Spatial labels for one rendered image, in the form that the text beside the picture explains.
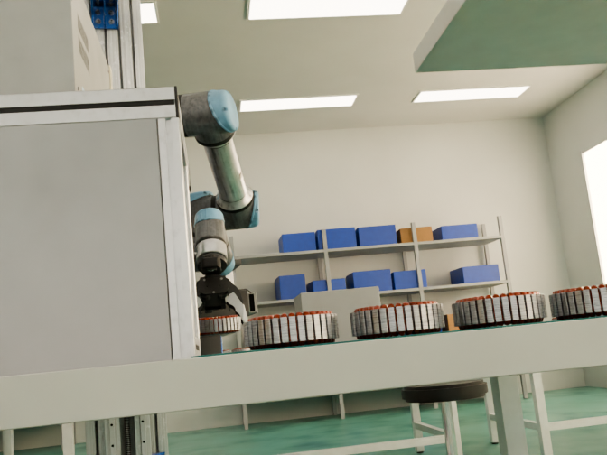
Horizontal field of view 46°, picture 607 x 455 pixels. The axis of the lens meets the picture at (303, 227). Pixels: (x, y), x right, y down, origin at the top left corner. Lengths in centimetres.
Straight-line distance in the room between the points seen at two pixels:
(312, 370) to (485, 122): 849
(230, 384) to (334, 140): 790
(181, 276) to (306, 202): 740
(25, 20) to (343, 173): 751
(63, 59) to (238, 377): 54
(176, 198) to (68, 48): 27
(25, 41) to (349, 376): 65
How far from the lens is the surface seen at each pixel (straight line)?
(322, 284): 764
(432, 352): 75
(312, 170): 843
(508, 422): 179
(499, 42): 114
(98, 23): 263
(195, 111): 192
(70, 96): 101
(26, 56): 107
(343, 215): 836
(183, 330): 94
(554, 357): 80
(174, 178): 97
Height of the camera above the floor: 75
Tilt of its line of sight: 10 degrees up
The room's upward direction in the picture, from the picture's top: 6 degrees counter-clockwise
